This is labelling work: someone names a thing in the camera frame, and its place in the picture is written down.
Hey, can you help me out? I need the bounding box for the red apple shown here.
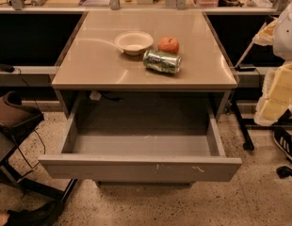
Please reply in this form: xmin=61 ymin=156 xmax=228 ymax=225
xmin=157 ymin=37 xmax=179 ymax=54

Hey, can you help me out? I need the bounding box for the black white striped sneaker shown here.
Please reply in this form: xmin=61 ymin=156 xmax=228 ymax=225
xmin=273 ymin=128 xmax=292 ymax=163

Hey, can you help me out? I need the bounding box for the white paper bowl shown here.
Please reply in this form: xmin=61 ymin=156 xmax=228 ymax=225
xmin=115 ymin=31 xmax=154 ymax=56

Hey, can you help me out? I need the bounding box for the green soda can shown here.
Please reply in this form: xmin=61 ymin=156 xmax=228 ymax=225
xmin=143 ymin=50 xmax=182 ymax=74

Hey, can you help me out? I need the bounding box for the white stick with black base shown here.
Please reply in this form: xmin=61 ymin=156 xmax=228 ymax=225
xmin=234 ymin=22 xmax=267 ymax=71

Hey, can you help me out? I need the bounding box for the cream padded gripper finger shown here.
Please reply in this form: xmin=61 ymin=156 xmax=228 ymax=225
xmin=253 ymin=61 xmax=292 ymax=126

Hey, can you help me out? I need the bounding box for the brown office chair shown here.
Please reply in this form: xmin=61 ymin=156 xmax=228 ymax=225
xmin=0 ymin=91 xmax=76 ymax=202

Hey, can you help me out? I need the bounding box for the black device on left ledge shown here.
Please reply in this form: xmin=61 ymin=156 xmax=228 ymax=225
xmin=0 ymin=64 xmax=14 ymax=73

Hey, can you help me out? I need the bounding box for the black shoe bottom left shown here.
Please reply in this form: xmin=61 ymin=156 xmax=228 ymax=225
xmin=5 ymin=201 xmax=64 ymax=226

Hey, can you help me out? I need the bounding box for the grey cabinet with glossy top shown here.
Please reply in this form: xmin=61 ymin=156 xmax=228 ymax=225
xmin=52 ymin=8 xmax=237 ymax=116

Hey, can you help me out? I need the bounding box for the grey open top drawer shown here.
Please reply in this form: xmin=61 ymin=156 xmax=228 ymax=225
xmin=40 ymin=92 xmax=242 ymax=184

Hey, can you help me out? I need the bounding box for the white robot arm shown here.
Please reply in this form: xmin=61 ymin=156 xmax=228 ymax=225
xmin=252 ymin=1 xmax=292 ymax=126

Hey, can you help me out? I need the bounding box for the black chair caster right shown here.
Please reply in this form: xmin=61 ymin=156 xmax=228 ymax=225
xmin=276 ymin=166 xmax=292 ymax=179

